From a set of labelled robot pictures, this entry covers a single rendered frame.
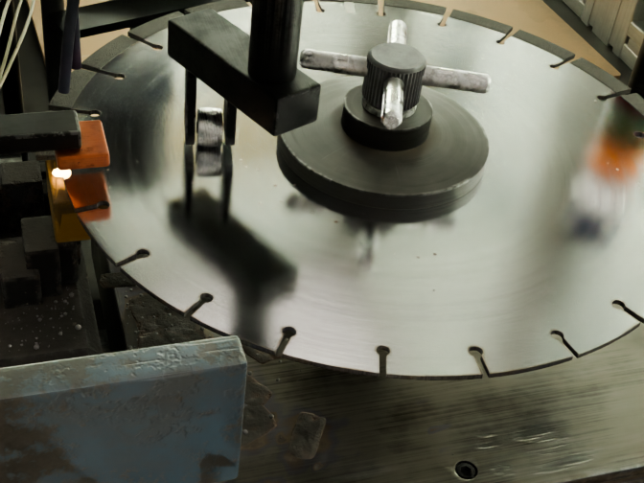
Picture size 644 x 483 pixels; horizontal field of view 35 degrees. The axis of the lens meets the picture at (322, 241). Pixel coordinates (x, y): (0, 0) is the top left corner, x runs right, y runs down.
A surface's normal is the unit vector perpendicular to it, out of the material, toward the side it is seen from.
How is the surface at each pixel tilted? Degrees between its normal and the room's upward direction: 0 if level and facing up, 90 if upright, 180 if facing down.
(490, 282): 0
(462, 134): 5
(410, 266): 0
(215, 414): 90
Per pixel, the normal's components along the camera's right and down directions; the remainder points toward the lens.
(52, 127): 0.11, -0.77
